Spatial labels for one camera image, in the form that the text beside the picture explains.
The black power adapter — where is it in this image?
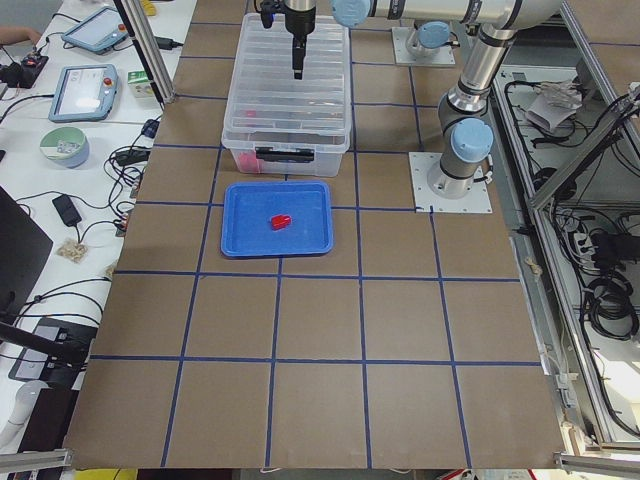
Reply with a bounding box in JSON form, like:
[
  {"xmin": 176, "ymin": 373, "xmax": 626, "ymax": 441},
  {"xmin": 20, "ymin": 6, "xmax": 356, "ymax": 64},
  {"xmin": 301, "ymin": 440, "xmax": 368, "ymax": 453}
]
[{"xmin": 52, "ymin": 194, "xmax": 82, "ymax": 227}]

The blue plastic tray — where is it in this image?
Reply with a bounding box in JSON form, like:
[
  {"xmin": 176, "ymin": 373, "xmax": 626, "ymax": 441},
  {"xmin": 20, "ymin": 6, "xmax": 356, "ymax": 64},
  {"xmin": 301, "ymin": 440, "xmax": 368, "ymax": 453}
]
[{"xmin": 220, "ymin": 181, "xmax": 334, "ymax": 258}]

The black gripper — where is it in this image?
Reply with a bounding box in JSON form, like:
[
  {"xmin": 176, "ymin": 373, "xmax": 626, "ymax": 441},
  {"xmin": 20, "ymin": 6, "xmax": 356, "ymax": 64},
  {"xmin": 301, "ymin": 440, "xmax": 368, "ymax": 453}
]
[{"xmin": 259, "ymin": 0, "xmax": 316, "ymax": 80}]

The teach pendant tablet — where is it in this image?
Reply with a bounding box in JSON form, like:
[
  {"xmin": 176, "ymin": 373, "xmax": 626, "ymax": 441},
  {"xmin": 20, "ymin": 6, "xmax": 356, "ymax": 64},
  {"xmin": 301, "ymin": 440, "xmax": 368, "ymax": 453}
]
[
  {"xmin": 48, "ymin": 64, "xmax": 119, "ymax": 123},
  {"xmin": 61, "ymin": 7, "xmax": 128, "ymax": 54}
]

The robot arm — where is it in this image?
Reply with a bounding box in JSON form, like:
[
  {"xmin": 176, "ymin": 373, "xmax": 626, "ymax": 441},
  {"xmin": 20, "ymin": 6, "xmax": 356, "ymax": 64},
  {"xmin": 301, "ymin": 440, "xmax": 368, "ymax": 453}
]
[
  {"xmin": 331, "ymin": 1, "xmax": 561, "ymax": 199},
  {"xmin": 253, "ymin": 0, "xmax": 285, "ymax": 29}
]

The teach pendant tablet near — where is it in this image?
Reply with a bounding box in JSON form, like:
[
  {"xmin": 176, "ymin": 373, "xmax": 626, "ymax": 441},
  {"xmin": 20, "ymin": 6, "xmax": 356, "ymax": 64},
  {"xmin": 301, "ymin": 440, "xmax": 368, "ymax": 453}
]
[{"xmin": 48, "ymin": 64, "xmax": 119, "ymax": 123}]

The green white carton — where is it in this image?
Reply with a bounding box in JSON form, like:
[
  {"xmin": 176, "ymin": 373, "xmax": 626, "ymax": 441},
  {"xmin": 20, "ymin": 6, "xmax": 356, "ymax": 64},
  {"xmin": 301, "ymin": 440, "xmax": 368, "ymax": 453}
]
[{"xmin": 127, "ymin": 70, "xmax": 155, "ymax": 98}]

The aluminium frame post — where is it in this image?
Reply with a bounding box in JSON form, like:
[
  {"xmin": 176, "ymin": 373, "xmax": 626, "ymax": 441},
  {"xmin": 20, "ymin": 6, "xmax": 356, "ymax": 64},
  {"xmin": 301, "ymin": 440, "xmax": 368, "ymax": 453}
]
[{"xmin": 114, "ymin": 0, "xmax": 175, "ymax": 105}]

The red block in box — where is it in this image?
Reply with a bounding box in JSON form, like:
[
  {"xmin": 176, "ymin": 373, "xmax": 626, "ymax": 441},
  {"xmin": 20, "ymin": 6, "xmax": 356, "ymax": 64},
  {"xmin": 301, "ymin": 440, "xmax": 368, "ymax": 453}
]
[{"xmin": 237, "ymin": 151, "xmax": 261, "ymax": 174}]

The green bowl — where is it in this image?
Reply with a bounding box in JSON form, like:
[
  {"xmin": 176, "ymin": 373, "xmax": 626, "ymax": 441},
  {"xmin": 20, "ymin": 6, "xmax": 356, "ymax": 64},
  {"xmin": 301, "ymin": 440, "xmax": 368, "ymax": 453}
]
[{"xmin": 39, "ymin": 127, "xmax": 90, "ymax": 168}]

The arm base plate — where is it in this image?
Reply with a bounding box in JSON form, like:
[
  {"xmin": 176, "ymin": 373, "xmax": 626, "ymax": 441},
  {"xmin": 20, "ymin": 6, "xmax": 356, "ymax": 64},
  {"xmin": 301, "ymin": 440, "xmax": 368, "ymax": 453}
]
[
  {"xmin": 391, "ymin": 20, "xmax": 455, "ymax": 68},
  {"xmin": 409, "ymin": 152, "xmax": 493, "ymax": 214}
]

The red block carried to tray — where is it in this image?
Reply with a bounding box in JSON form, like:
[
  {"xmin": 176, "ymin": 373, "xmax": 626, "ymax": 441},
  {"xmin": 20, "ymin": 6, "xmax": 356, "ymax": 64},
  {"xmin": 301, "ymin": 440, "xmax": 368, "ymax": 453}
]
[{"xmin": 270, "ymin": 214, "xmax": 292, "ymax": 231}]

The teach pendant tablet far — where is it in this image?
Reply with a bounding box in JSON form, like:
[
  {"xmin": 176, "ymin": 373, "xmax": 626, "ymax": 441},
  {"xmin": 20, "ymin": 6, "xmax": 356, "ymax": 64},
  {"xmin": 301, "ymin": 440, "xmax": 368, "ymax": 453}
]
[{"xmin": 61, "ymin": 7, "xmax": 128, "ymax": 54}]

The clear plastic box lid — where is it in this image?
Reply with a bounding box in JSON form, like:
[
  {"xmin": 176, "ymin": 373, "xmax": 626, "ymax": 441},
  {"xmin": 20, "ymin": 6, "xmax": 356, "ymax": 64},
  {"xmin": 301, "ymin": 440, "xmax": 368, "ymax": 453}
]
[{"xmin": 224, "ymin": 13, "xmax": 351, "ymax": 136}]

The clear plastic storage box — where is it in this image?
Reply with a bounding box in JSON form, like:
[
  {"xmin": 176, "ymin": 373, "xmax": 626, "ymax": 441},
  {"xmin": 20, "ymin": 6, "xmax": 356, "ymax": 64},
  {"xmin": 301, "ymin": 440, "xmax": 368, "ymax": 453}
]
[{"xmin": 220, "ymin": 12, "xmax": 352, "ymax": 179}]

